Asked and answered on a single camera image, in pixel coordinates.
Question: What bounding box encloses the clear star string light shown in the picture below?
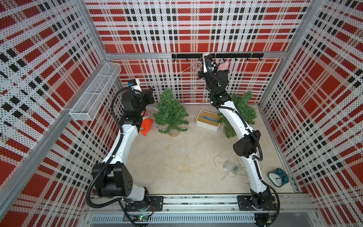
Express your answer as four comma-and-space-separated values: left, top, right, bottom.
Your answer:
158, 56, 216, 114

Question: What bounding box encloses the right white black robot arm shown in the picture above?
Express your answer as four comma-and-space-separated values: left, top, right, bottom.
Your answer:
198, 68, 280, 213

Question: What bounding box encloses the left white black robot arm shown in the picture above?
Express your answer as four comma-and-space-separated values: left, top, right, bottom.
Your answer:
86, 88, 154, 210

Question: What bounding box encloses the left small green christmas tree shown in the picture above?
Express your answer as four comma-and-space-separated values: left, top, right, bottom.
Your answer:
153, 89, 189, 135

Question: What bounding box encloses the small green christmas tree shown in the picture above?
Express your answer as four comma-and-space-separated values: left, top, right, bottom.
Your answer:
153, 89, 189, 135
217, 91, 257, 139

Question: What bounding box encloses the right small green christmas tree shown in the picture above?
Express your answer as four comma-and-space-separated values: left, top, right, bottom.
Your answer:
217, 91, 257, 139

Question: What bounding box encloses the pink pig plush toy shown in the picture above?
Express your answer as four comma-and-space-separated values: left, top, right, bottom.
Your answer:
217, 61, 230, 72

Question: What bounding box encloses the red shark plush toy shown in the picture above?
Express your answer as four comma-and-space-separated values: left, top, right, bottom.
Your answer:
140, 111, 154, 136

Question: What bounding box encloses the white tissue box wooden lid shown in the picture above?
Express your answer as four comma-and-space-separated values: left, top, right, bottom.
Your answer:
196, 110, 220, 131

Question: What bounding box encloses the teal alarm clock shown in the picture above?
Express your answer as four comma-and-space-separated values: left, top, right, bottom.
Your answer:
268, 168, 290, 188

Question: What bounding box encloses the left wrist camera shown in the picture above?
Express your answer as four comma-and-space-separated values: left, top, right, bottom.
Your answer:
128, 79, 142, 92

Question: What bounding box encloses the black wall hook rail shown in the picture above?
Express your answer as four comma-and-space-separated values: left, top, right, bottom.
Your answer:
171, 53, 264, 60

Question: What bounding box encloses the white wire mesh basket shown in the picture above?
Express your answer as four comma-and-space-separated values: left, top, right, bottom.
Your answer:
70, 62, 121, 121

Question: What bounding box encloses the right clear string light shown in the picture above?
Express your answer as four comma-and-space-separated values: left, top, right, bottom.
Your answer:
213, 150, 250, 185

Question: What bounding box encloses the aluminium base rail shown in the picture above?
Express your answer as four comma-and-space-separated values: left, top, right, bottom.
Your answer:
82, 193, 318, 225

